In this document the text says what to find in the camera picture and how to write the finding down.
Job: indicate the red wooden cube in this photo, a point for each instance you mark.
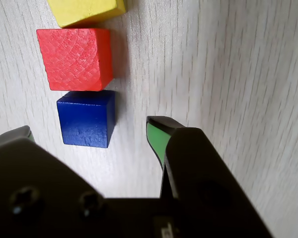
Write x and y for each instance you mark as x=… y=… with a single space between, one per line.
x=72 y=59

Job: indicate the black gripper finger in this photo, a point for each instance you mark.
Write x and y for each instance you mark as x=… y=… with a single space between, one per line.
x=39 y=193
x=201 y=173

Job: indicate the yellow wooden cube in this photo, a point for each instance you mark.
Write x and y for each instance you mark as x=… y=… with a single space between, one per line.
x=84 y=10

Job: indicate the blue wooden cube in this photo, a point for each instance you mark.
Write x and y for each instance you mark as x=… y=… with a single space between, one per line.
x=85 y=121

